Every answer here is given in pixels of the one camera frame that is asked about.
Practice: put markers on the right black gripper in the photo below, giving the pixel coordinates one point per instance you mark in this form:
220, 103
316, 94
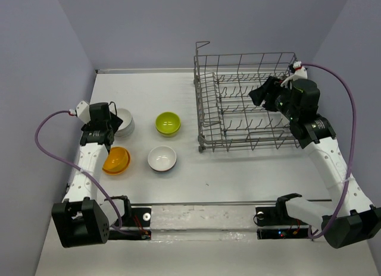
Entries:
269, 88

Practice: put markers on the white bowl stack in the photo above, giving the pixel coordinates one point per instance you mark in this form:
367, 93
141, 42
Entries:
128, 125

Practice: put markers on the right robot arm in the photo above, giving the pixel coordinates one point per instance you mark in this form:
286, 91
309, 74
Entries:
355, 218

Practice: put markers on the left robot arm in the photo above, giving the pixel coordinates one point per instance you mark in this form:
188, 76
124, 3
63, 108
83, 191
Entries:
79, 219

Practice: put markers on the green bowl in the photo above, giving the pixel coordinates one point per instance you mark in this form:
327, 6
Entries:
168, 124

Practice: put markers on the white bowl red rim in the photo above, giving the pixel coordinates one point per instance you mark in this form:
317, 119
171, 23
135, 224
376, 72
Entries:
162, 158

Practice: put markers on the orange bowl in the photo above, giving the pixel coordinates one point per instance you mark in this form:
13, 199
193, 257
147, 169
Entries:
117, 161

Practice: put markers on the grey wire dish rack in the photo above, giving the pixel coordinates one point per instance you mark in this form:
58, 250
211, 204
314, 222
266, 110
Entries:
227, 118

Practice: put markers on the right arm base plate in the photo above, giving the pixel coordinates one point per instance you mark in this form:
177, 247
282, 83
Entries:
272, 226

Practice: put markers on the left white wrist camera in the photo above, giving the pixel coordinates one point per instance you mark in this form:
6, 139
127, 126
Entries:
81, 111

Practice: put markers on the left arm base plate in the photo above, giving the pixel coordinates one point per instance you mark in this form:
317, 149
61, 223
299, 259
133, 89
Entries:
135, 228

